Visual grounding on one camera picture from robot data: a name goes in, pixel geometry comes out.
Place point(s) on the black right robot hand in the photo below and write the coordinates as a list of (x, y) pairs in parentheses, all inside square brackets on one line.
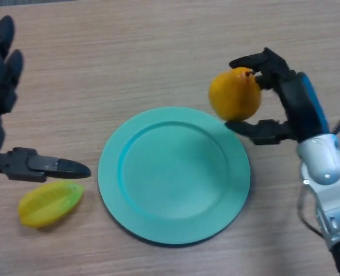
[(302, 109)]

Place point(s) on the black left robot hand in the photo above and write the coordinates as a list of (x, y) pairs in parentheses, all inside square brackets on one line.
[(23, 166)]

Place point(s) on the yellow pear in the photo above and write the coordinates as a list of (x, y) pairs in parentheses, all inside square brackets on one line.
[(234, 93)]

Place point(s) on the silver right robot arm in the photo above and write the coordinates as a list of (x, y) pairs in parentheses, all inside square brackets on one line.
[(328, 172)]

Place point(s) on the green round plate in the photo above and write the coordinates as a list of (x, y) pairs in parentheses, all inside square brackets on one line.
[(172, 178)]

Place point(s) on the yellow starfruit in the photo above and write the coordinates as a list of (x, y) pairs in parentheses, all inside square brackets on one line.
[(50, 204)]

